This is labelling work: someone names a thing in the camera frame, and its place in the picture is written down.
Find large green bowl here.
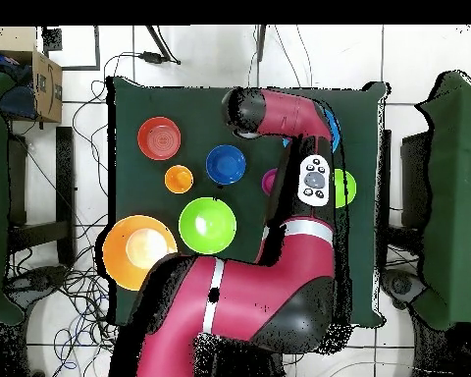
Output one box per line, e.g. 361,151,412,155
178,196,237,255

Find dark blue bowl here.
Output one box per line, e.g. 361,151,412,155
205,143,247,187

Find red plastic bowl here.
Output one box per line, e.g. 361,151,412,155
136,116,183,162

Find large light blue bowl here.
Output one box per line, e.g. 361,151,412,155
281,106,342,155

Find black power adapter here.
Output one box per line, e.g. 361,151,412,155
138,50,182,66

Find dark blue bag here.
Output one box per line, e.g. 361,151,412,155
0,47,38,121

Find small green ribbed bowl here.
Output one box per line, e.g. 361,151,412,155
332,168,357,209

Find purple plastic cup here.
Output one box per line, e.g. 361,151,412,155
261,167,279,196

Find dark green tablecloth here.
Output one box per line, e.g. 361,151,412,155
107,76,390,326

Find orange ribbed plastic cup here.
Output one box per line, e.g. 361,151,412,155
164,164,194,194

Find tangled floor cables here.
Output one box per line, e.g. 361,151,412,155
7,52,121,377

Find cardboard box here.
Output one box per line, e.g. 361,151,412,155
0,26,64,124

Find large yellow bowl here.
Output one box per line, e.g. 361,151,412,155
102,214,179,293

